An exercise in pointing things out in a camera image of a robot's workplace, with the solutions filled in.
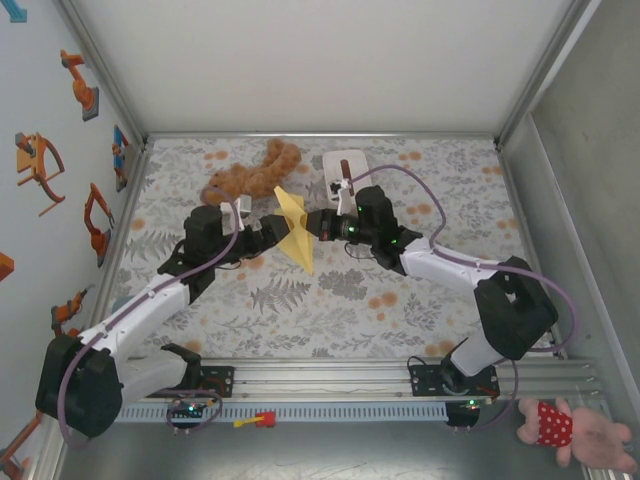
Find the yellow cloth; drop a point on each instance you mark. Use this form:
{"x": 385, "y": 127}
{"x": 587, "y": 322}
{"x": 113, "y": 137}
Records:
{"x": 297, "y": 240}

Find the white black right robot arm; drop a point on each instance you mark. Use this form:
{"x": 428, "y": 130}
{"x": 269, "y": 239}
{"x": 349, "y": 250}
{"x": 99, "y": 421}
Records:
{"x": 515, "y": 310}

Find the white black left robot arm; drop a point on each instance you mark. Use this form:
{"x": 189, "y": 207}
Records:
{"x": 95, "y": 395}

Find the brown teddy bear plush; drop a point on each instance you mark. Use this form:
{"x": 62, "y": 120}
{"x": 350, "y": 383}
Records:
{"x": 265, "y": 175}

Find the white tissue box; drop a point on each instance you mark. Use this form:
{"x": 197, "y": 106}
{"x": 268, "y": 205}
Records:
{"x": 332, "y": 167}

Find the floral patterned tablecloth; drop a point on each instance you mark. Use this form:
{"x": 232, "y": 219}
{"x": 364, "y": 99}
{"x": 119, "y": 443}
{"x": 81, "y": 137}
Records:
{"x": 300, "y": 330}

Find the light blue object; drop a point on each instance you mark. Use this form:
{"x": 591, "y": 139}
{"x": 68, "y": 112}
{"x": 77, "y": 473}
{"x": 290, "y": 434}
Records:
{"x": 122, "y": 301}

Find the small circuit board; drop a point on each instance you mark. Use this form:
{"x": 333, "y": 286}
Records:
{"x": 190, "y": 409}
{"x": 475, "y": 404}

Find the red yellow connector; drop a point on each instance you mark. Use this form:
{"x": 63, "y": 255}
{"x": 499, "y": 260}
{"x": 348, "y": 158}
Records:
{"x": 262, "y": 420}

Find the pink plush red dotted dress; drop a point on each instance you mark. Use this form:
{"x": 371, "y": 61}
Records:
{"x": 555, "y": 425}

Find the aluminium side rail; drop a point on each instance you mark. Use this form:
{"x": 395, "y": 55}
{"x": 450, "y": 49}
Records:
{"x": 525, "y": 225}
{"x": 120, "y": 220}

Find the aluminium frame crossbar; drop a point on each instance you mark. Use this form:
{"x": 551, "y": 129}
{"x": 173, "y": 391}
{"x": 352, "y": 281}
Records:
{"x": 320, "y": 135}

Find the blue orange wall sticker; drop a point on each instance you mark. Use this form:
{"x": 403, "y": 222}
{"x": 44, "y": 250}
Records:
{"x": 120, "y": 150}

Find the aluminium mounting rail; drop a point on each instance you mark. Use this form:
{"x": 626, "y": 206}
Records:
{"x": 325, "y": 380}

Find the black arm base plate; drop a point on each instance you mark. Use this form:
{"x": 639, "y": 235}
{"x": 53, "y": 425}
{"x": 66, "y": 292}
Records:
{"x": 425, "y": 380}
{"x": 225, "y": 380}

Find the aluminium frame post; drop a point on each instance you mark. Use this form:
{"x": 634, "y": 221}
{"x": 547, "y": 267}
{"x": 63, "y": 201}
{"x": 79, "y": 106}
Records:
{"x": 106, "y": 75}
{"x": 540, "y": 75}

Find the orange claw wall sticker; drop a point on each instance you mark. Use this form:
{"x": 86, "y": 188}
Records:
{"x": 30, "y": 160}

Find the orange block wall sticker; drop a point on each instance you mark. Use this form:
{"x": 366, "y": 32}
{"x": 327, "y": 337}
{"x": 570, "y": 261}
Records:
{"x": 5, "y": 267}

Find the blue machine wall sticker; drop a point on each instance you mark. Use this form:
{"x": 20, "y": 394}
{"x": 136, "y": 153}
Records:
{"x": 17, "y": 12}

